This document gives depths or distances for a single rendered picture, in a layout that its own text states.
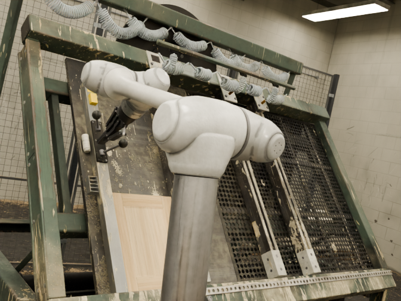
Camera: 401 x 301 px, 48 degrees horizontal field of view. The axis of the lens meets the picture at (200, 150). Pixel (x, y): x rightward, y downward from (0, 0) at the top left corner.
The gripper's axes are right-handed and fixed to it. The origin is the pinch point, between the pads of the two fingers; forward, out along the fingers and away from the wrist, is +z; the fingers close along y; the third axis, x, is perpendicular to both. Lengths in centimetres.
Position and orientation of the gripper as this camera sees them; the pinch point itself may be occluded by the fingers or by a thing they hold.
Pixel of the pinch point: (104, 138)
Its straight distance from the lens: 179.0
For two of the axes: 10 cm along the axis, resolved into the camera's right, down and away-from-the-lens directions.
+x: 7.6, 1.2, 6.4
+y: 2.4, 8.6, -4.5
